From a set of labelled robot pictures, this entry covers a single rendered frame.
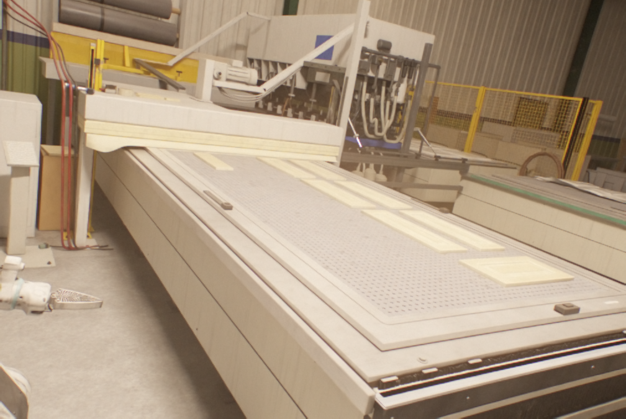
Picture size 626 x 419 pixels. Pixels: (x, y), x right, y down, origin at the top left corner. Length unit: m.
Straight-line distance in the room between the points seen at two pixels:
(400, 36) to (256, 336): 4.91
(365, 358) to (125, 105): 2.99
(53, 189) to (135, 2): 3.70
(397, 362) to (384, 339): 0.08
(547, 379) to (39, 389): 2.13
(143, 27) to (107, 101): 3.70
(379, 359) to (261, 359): 0.62
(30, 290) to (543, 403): 1.57
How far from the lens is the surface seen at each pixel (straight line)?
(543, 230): 5.91
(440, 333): 1.68
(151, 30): 7.63
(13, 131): 4.35
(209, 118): 4.20
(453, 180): 7.30
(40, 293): 1.51
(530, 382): 1.81
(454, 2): 11.63
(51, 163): 4.57
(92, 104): 3.99
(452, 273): 2.26
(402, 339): 1.57
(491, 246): 2.81
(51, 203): 4.66
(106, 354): 2.99
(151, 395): 2.69
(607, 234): 5.58
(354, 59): 5.08
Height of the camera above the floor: 1.56
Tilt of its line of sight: 13 degrees down
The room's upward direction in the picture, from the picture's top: 10 degrees clockwise
